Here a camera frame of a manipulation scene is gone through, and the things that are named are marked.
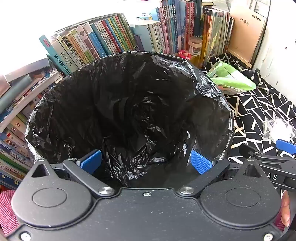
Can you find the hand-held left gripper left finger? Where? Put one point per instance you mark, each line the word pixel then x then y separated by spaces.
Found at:
pixel 91 162

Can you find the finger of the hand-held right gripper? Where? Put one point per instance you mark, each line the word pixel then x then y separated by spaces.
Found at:
pixel 286 147
pixel 247 150

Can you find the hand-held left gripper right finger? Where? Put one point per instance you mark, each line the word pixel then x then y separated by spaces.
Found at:
pixel 202 162

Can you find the black trash bag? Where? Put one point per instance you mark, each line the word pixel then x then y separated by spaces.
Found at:
pixel 129 104

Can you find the large green snack packet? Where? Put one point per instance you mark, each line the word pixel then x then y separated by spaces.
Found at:
pixel 231 81

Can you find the pile of flat books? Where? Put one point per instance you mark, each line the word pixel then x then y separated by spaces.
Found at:
pixel 23 88

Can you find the long row of upright books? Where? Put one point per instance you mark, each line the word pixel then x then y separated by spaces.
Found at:
pixel 104 39

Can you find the person's right hand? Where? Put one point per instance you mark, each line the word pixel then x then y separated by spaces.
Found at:
pixel 286 208

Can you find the clear plastic wrapper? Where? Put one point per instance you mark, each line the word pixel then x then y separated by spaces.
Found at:
pixel 279 129

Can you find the pink knitted garment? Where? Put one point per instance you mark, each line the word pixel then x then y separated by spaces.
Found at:
pixel 7 208

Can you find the roll of red tape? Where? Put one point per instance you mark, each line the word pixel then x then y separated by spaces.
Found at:
pixel 185 54

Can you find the small clear plastic jar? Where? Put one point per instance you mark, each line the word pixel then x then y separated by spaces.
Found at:
pixel 195 47

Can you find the brown kraft notebook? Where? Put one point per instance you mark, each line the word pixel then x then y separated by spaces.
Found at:
pixel 247 34

